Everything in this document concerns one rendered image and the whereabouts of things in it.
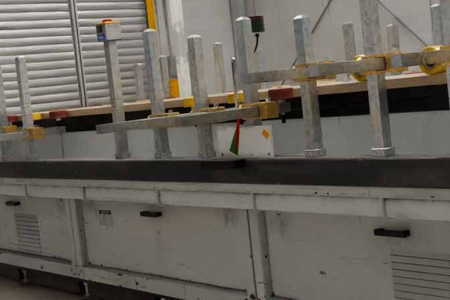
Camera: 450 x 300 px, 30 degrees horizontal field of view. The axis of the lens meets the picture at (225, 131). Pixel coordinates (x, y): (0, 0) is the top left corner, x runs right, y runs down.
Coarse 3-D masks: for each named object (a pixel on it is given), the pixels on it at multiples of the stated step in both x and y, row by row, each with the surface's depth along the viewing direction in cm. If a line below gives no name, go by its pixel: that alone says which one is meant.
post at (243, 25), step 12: (240, 24) 259; (240, 36) 260; (240, 48) 261; (252, 48) 261; (240, 60) 261; (252, 60) 261; (240, 72) 262; (252, 84) 260; (252, 96) 260; (252, 120) 260
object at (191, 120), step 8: (280, 104) 262; (288, 104) 264; (208, 112) 244; (216, 112) 246; (224, 112) 248; (232, 112) 250; (240, 112) 252; (248, 112) 254; (256, 112) 256; (280, 112) 262; (176, 120) 239; (184, 120) 238; (192, 120) 240; (200, 120) 242; (208, 120) 244; (216, 120) 246; (224, 120) 248
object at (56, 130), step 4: (48, 128) 377; (52, 128) 378; (56, 128) 380; (60, 128) 381; (64, 128) 382; (16, 132) 368; (20, 132) 368; (24, 132) 369; (28, 132) 371; (44, 132) 376; (48, 132) 377; (52, 132) 378; (56, 132) 379; (60, 132) 381; (64, 132) 382; (0, 136) 362; (4, 136) 363; (8, 136) 364; (12, 136) 366; (16, 136) 367; (20, 136) 368; (24, 136) 369; (28, 136) 371; (0, 140) 362; (4, 140) 363; (8, 140) 365
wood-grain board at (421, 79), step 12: (324, 84) 286; (336, 84) 258; (348, 84) 254; (360, 84) 251; (396, 84) 241; (408, 84) 237; (420, 84) 234; (432, 84) 231; (216, 96) 302; (264, 96) 283; (72, 108) 490; (84, 108) 388; (96, 108) 364; (108, 108) 357; (132, 108) 344; (144, 108) 337
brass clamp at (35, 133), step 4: (28, 128) 375; (32, 128) 369; (36, 128) 369; (40, 128) 371; (32, 132) 369; (36, 132) 369; (40, 132) 371; (32, 136) 370; (36, 136) 369; (40, 136) 371
